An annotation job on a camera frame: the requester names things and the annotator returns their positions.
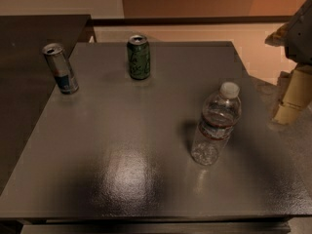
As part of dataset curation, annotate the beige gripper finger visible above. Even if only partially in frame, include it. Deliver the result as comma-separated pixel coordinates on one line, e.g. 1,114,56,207
265,23,289,47
273,63,312,125

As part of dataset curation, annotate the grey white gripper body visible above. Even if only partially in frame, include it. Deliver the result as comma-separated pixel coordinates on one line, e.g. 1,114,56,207
285,0,312,64

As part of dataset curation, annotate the clear plastic water bottle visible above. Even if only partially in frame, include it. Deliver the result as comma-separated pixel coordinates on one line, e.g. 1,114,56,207
190,82,242,166

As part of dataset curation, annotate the green soda can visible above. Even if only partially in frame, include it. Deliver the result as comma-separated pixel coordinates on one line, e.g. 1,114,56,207
127,35,150,80

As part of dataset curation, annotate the silver blue energy drink can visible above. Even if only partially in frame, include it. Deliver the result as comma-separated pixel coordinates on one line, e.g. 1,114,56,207
42,43,79,95

